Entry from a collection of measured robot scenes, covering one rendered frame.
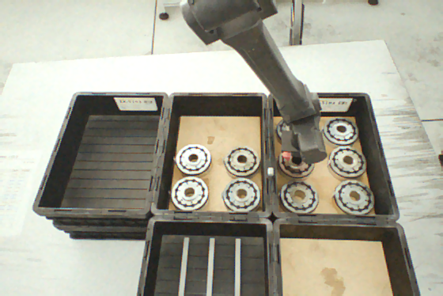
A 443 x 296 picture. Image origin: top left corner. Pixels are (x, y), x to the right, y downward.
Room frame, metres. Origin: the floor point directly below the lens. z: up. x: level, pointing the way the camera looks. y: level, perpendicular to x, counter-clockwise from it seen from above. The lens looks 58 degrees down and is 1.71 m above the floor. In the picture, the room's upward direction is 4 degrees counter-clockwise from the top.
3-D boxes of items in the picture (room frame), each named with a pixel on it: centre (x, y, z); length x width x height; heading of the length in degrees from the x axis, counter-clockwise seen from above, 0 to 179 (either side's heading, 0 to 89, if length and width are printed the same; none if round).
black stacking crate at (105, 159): (0.53, 0.32, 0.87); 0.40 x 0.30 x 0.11; 174
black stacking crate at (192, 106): (0.50, 0.02, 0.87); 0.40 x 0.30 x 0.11; 174
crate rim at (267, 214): (0.50, 0.02, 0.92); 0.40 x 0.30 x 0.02; 174
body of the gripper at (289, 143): (0.48, -0.21, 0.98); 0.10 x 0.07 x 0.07; 81
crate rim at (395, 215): (0.47, -0.28, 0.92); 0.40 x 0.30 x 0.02; 174
